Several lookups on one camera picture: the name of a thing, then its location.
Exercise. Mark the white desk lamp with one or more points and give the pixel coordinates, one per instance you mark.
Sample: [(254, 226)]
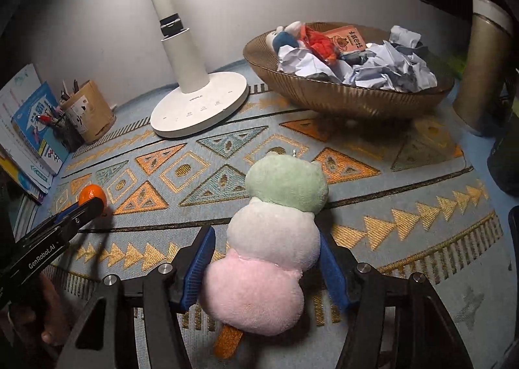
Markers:
[(190, 69)]

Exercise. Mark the woven wicker basket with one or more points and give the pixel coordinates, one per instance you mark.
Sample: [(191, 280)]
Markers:
[(344, 101)]

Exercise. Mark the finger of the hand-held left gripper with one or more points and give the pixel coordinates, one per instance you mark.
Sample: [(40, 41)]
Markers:
[(87, 217), (65, 215)]

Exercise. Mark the bunch of coloured pens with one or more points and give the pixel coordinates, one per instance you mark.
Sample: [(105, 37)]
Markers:
[(50, 117)]

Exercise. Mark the orange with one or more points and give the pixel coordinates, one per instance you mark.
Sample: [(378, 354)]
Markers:
[(89, 192)]

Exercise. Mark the small orange box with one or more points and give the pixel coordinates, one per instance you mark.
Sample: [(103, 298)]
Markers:
[(346, 38)]

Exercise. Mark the patterned blue woven mat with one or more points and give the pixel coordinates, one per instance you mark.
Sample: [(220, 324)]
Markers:
[(405, 190)]

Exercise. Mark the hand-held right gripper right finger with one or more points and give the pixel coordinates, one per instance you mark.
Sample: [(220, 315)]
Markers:
[(334, 271)]

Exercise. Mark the black mesh pen holder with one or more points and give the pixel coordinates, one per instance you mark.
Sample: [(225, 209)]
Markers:
[(69, 136)]

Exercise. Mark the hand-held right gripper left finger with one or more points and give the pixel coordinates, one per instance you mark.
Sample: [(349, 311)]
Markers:
[(196, 271)]

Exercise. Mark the white paper ball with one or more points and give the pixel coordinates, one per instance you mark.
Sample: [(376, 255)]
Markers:
[(403, 36), (365, 75), (302, 63), (409, 69)]

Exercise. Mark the bamboo pen holder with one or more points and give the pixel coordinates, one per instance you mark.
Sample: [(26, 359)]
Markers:
[(93, 113)]

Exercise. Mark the person's left hand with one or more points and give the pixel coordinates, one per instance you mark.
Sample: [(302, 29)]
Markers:
[(44, 312)]

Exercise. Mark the row of upright books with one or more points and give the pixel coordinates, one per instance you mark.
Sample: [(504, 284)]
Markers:
[(12, 93)]

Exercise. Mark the yellow purple book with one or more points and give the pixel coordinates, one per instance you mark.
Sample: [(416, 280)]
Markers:
[(20, 182)]

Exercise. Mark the blue workbook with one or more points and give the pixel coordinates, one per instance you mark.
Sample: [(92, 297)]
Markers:
[(32, 117)]

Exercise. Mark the bunch of dark markers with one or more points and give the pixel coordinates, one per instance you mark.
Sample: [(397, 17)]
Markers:
[(75, 87)]

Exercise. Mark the red plush toy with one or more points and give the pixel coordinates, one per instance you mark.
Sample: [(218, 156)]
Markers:
[(320, 44)]

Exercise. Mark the white cat plush toy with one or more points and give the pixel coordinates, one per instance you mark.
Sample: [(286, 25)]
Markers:
[(284, 38)]

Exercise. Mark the three-colour dango plush toy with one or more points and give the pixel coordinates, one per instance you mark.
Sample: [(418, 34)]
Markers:
[(271, 239)]

